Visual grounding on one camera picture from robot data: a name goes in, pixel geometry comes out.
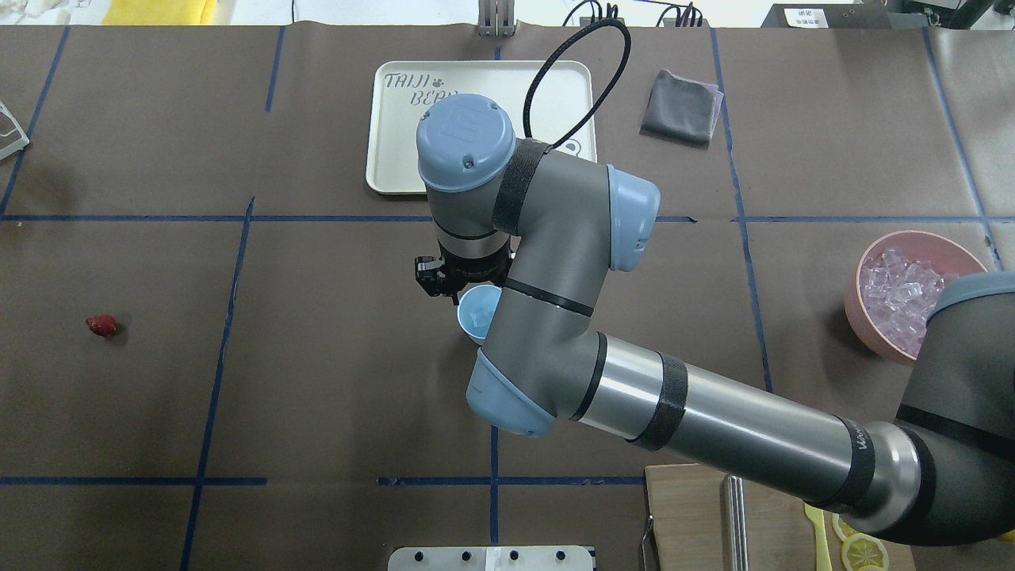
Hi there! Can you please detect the grey folded cloth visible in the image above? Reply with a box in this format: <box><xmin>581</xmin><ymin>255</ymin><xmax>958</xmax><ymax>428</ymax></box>
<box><xmin>641</xmin><ymin>69</ymin><xmax>725</xmax><ymax>146</ymax></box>

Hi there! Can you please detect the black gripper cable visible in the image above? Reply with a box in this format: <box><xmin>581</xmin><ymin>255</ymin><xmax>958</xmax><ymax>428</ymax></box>
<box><xmin>522</xmin><ymin>19</ymin><xmax>633</xmax><ymax>151</ymax></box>

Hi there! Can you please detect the cream bear tray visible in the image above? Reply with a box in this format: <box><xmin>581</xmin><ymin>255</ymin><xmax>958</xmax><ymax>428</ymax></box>
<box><xmin>366</xmin><ymin>60</ymin><xmax>595</xmax><ymax>195</ymax></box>

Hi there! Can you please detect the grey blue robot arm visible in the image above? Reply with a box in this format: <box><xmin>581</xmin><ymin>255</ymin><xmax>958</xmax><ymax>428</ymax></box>
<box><xmin>416</xmin><ymin>94</ymin><xmax>1014</xmax><ymax>546</ymax></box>

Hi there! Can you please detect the lemon slice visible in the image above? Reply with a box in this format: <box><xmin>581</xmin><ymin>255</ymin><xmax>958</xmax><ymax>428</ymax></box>
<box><xmin>831</xmin><ymin>513</ymin><xmax>859</xmax><ymax>543</ymax></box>
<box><xmin>840</xmin><ymin>534</ymin><xmax>891</xmax><ymax>570</ymax></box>

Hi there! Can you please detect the light blue plastic cup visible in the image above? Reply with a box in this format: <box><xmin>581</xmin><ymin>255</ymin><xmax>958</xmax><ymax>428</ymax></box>
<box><xmin>457</xmin><ymin>283</ymin><xmax>503</xmax><ymax>346</ymax></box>

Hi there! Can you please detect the pink bowl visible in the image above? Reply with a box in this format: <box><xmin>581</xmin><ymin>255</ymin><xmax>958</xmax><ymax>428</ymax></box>
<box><xmin>844</xmin><ymin>230</ymin><xmax>987</xmax><ymax>366</ymax></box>

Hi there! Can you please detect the clear ice cubes pile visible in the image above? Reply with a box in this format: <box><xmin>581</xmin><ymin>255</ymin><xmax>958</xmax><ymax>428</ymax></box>
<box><xmin>859</xmin><ymin>248</ymin><xmax>959</xmax><ymax>358</ymax></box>

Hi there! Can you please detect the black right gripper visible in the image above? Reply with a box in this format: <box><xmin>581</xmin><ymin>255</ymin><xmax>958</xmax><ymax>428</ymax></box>
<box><xmin>414</xmin><ymin>252</ymin><xmax>512</xmax><ymax>306</ymax></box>

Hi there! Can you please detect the steel muddler black tip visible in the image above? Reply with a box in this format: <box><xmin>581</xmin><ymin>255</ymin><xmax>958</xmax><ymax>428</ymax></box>
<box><xmin>721</xmin><ymin>476</ymin><xmax>750</xmax><ymax>570</ymax></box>

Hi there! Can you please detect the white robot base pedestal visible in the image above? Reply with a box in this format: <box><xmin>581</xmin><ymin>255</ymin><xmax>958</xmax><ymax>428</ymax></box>
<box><xmin>387</xmin><ymin>545</ymin><xmax>598</xmax><ymax>570</ymax></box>

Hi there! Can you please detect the yellow cloth on desk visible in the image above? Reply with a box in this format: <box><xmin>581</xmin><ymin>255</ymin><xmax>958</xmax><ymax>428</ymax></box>
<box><xmin>102</xmin><ymin>1</ymin><xmax>219</xmax><ymax>26</ymax></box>

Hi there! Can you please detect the wooden cutting board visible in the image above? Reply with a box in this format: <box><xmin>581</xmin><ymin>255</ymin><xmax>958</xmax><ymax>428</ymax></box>
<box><xmin>639</xmin><ymin>463</ymin><xmax>917</xmax><ymax>571</ymax></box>

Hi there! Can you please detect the yellow plastic knife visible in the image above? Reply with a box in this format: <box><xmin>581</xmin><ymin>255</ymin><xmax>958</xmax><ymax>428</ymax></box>
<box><xmin>802</xmin><ymin>503</ymin><xmax>833</xmax><ymax>571</ymax></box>

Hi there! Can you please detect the red strawberry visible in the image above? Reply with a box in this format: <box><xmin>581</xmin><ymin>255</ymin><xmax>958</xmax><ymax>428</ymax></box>
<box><xmin>86</xmin><ymin>314</ymin><xmax>117</xmax><ymax>339</ymax></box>

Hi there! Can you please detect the black box with label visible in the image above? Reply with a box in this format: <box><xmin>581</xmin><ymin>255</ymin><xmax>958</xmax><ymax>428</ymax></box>
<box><xmin>759</xmin><ymin>2</ymin><xmax>892</xmax><ymax>29</ymax></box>

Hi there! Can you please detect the white wire cup rack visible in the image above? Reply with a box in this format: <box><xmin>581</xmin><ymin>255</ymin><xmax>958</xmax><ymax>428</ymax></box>
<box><xmin>0</xmin><ymin>102</ymin><xmax>30</xmax><ymax>160</ymax></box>

